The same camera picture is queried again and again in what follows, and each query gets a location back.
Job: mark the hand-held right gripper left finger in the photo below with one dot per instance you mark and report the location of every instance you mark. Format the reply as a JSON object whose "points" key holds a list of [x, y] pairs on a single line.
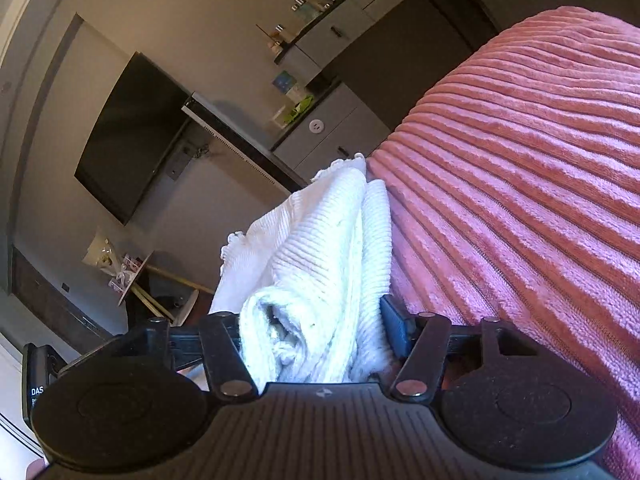
{"points": [[220, 342]]}

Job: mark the grey cabinet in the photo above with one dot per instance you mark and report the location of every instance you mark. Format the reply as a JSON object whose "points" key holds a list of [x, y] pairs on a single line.
{"points": [[330, 130]]}

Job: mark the white ribbed knit garment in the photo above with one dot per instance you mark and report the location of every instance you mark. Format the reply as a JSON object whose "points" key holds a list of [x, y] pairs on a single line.
{"points": [[320, 260]]}

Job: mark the small pink jar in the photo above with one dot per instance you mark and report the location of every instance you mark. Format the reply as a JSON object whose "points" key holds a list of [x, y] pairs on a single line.
{"points": [[122, 284], [134, 263]]}

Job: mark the pink ribbed blanket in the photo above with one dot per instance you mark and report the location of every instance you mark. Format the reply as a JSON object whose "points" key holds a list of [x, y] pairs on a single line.
{"points": [[525, 160]]}

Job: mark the round two-tier side table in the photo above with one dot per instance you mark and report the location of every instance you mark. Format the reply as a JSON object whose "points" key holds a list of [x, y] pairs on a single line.
{"points": [[180, 281]]}

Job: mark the blue box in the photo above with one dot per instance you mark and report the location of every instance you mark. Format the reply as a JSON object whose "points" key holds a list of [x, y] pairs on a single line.
{"points": [[283, 81]]}

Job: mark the wall-mounted black television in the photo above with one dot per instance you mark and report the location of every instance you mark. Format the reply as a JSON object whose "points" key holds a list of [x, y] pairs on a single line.
{"points": [[127, 140]]}

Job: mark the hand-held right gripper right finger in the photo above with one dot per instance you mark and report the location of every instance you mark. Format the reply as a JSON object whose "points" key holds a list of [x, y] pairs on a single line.
{"points": [[396, 327]]}

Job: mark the grey vanity desk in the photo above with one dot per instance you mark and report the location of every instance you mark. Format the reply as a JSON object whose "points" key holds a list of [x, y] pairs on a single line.
{"points": [[400, 25]]}

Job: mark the wrapped flower bouquet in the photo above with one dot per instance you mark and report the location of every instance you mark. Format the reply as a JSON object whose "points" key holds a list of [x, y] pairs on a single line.
{"points": [[102, 257]]}

